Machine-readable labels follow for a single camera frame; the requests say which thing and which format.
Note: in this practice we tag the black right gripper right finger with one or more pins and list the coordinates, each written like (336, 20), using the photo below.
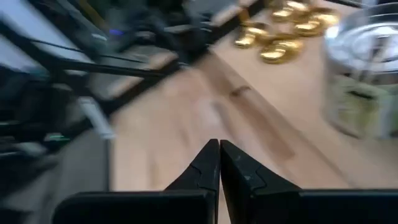
(280, 207)

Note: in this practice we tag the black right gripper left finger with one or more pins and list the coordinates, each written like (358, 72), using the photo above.
(155, 207)

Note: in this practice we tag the short gold candlestick holder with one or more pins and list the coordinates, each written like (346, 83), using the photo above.
(311, 27)
(273, 55)

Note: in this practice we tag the medium gold candlestick holder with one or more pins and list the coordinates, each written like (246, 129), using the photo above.
(248, 39)

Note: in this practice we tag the clear candle jar yellow tag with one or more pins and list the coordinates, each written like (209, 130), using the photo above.
(360, 40)

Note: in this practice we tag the tall gold candlestick holder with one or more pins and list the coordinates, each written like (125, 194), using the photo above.
(284, 13)

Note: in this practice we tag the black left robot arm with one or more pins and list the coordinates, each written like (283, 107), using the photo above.
(174, 34)

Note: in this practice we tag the black device purple lights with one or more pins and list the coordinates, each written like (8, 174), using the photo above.
(116, 32)

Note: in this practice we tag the silver bracket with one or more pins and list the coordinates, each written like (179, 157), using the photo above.
(94, 118)

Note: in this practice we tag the black metal table frame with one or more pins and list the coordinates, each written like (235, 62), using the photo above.
(133, 88)

